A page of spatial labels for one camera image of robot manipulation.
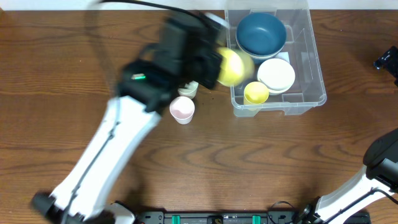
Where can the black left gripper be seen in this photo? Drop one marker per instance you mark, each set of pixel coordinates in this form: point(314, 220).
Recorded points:
point(211, 69)

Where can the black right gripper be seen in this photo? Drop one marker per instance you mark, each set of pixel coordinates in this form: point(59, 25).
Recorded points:
point(385, 59)

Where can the yellow cup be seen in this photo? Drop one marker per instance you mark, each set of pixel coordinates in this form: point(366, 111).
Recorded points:
point(255, 93)
point(236, 66)

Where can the dark blue large bowl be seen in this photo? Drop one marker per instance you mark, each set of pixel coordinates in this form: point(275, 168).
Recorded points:
point(261, 34)
point(258, 59)

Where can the beige large bowl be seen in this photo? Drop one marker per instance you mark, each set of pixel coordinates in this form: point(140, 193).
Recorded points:
point(246, 51)

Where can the white small bowl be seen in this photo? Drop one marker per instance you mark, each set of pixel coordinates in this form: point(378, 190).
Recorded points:
point(273, 74)

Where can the yellow small bowl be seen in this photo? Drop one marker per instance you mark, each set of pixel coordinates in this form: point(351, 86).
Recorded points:
point(278, 90)

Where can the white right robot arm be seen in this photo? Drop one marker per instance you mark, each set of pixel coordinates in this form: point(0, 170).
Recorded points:
point(376, 179)

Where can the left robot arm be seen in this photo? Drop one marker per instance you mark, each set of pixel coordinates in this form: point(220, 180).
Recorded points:
point(140, 96)

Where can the white mint plastic cup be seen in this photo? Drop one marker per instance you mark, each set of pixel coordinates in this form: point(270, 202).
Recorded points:
point(189, 90)

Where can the pink plastic cup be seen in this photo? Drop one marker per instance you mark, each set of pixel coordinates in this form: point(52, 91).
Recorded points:
point(182, 109)

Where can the clear plastic storage bin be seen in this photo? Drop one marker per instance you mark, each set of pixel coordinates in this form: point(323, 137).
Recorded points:
point(308, 90)

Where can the white label in bin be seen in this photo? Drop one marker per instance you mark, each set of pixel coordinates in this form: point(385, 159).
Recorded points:
point(282, 58)

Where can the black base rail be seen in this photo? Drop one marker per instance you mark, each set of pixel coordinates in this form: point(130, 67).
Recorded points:
point(157, 217)

